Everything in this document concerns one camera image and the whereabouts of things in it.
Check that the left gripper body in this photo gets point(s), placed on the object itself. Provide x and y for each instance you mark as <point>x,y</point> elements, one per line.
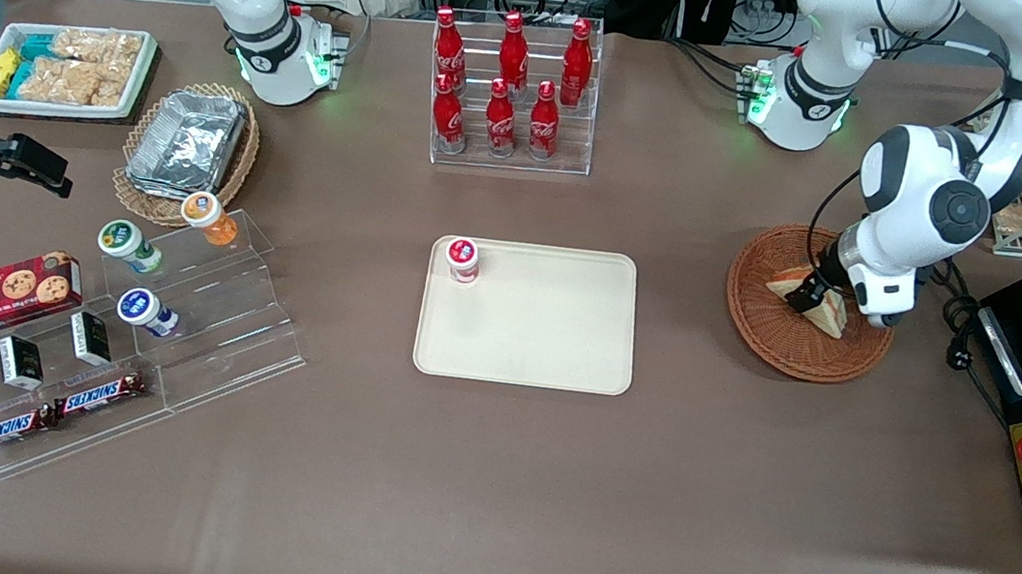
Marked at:
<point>830,267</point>

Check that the triangular sandwich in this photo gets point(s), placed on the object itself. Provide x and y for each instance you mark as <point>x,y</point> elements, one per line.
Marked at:
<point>831,319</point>

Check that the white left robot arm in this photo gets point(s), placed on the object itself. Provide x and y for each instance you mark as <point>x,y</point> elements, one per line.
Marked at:
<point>924,182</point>

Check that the brown round wicker basket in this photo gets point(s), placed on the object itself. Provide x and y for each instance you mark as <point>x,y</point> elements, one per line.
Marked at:
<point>777,344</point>

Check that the white rectangular snack tray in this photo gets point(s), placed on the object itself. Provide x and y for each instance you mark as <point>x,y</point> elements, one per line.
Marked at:
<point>142,76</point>

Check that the light tan wicker basket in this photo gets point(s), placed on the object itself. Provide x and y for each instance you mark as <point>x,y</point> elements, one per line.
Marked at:
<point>237,175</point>

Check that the beige plastic tray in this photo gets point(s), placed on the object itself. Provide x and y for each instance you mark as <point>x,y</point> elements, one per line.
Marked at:
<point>535,329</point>

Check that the teal snack pack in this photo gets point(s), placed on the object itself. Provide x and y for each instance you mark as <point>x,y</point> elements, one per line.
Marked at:
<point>22,79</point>
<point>38,47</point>

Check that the clear bag rice crackers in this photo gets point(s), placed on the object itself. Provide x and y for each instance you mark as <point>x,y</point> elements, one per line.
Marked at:
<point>97,46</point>
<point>63,81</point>

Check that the yellow snack pack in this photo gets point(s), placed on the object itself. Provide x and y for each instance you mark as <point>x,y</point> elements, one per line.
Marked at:
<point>3,72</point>

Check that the green yogurt cup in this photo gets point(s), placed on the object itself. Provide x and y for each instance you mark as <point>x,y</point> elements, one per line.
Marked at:
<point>126,243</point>

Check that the aluminium foil container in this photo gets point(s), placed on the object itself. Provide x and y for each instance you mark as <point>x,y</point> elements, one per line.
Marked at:
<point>187,145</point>

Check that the blue yogurt cup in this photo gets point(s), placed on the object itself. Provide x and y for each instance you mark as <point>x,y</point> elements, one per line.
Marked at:
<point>142,310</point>

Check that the small black box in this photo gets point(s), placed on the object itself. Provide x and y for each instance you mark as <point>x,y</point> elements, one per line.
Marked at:
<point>20,363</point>
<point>91,338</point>

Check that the orange drink bottle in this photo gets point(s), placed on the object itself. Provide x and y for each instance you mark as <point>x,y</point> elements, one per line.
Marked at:
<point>209,219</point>

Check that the Snickers bar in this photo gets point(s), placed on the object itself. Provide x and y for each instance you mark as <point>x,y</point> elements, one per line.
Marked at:
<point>98,394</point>
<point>11,430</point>

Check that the clear acrylic stepped stand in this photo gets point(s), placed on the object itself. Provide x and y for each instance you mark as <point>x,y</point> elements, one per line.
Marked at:
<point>233,331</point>

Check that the clear acrylic bottle rack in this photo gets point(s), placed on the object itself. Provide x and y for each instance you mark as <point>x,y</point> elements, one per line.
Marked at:
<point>575,158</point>

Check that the red cola bottle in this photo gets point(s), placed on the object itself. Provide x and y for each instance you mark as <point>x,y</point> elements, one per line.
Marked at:
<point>447,118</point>
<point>512,53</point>
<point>448,45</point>
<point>543,125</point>
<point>500,125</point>
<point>577,66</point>

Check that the red lid yogurt cup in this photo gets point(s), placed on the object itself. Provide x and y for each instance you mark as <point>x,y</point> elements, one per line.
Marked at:
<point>462,257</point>

